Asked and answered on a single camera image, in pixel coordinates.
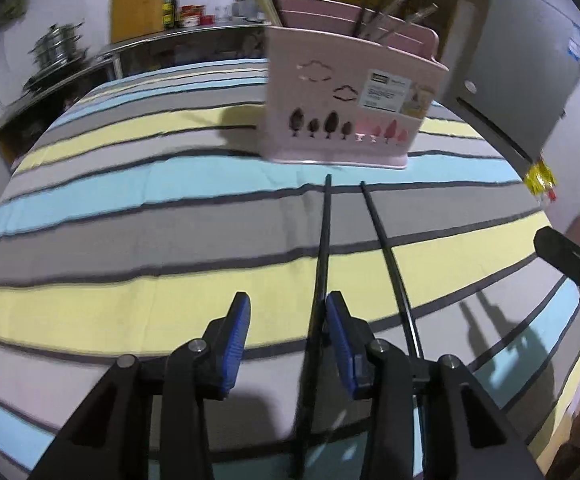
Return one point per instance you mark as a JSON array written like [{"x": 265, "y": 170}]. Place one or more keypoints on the dark sauce bottle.
[{"x": 173, "y": 10}]

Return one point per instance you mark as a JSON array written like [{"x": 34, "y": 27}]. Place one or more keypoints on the yellow snack bag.
[{"x": 540, "y": 182}]

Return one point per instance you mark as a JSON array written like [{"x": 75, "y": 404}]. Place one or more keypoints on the black gas stove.
[{"x": 45, "y": 80}]

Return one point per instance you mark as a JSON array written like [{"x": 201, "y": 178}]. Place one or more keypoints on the steel steamer pot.
[{"x": 55, "y": 47}]

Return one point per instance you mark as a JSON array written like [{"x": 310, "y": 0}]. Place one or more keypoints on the wooden cutting board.
[{"x": 137, "y": 7}]

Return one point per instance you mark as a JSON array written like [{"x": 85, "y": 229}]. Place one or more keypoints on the grey refrigerator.
[{"x": 520, "y": 60}]

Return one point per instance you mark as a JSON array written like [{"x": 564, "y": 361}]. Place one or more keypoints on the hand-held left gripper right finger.
[{"x": 342, "y": 345}]

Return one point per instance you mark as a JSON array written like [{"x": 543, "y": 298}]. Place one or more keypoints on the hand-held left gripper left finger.
[{"x": 235, "y": 340}]

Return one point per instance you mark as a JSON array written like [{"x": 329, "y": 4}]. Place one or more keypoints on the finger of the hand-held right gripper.
[{"x": 570, "y": 260}]

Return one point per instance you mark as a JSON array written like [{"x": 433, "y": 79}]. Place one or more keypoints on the steel kitchen counter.
[{"x": 170, "y": 35}]

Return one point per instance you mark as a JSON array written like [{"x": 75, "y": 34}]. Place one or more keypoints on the pink utensil basket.
[{"x": 320, "y": 110}]

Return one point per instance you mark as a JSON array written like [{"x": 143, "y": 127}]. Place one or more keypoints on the low steel shelf unit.
[{"x": 15, "y": 110}]

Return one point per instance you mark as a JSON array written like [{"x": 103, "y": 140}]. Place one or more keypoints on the yellow oil bottle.
[{"x": 166, "y": 12}]

